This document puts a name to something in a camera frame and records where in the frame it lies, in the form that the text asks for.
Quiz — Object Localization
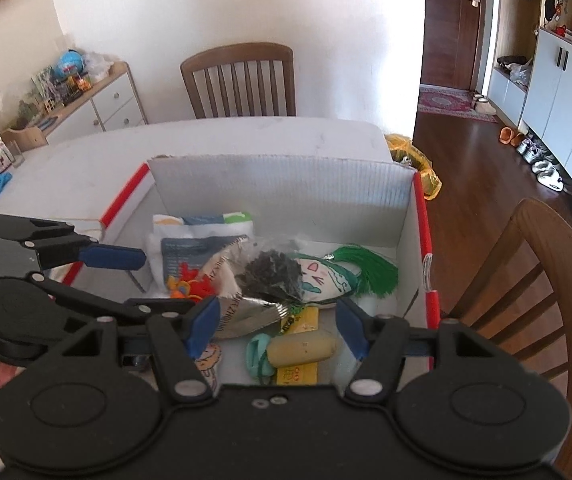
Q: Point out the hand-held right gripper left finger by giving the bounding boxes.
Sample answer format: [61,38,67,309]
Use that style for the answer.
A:
[56,295,221,404]

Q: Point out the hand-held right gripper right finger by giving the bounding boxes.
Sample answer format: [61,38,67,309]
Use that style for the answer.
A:
[336,297,509,403]

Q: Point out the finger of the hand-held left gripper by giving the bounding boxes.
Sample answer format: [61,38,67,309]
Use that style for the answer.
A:
[26,271,201,328]
[0,214,147,272]

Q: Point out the small painted face charm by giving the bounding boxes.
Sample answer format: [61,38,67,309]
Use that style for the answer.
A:
[193,342,224,386]

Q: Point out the red orange charm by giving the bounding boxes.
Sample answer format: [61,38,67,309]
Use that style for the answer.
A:
[167,261,217,301]

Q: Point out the small yellow box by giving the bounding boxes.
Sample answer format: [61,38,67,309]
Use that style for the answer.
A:
[276,307,320,386]

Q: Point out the beige corn shaped toy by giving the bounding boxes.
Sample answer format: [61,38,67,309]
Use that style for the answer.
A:
[266,332,339,367]

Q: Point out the teal keychain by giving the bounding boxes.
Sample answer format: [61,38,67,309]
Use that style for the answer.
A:
[245,334,274,386]

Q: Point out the green haired face doll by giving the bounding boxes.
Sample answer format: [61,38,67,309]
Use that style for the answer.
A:
[286,244,399,306]

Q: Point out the crinkled foil packet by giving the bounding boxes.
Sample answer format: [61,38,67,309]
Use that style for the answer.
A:
[211,240,307,341]

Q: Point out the white colourful print packet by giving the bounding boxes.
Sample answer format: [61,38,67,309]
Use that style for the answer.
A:
[147,211,255,286]

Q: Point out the red cardboard box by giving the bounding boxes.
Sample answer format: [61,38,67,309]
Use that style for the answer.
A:
[50,154,439,391]

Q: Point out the wooden desk organizer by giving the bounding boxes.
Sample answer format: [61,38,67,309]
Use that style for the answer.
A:
[2,117,59,153]

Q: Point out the white wooden sideboard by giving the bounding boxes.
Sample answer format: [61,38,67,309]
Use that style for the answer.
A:
[40,61,149,145]

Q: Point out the yellow plastic bag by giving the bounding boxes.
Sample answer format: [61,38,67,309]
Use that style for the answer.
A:
[385,133,442,201]

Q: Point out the clear plastic bag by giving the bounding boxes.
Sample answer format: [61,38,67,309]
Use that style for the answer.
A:
[83,51,114,83]

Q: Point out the blue globe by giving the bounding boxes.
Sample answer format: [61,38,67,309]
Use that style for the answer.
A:
[57,49,86,77]

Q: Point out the wooden dining chair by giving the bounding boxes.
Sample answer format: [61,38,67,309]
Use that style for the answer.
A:
[438,197,572,478]
[181,42,297,120]

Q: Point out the patterned red doormat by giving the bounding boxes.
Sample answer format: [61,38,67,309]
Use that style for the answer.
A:
[417,86,501,123]

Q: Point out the white sneakers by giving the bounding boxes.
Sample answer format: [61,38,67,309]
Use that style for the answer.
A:
[533,160,567,192]

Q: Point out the grey sneakers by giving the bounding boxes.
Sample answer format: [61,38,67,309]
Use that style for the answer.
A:
[516,135,549,163]

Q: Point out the beige slippers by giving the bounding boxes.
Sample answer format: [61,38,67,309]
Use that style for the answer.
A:
[471,91,498,114]

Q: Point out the grey plastic bag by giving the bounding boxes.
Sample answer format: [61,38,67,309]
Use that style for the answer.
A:
[508,60,534,83]

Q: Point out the brown entrance door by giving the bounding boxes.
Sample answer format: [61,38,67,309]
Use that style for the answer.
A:
[420,0,489,92]

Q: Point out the tall white wardrobe cabinet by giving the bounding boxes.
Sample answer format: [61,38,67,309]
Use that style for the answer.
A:
[486,0,572,221]

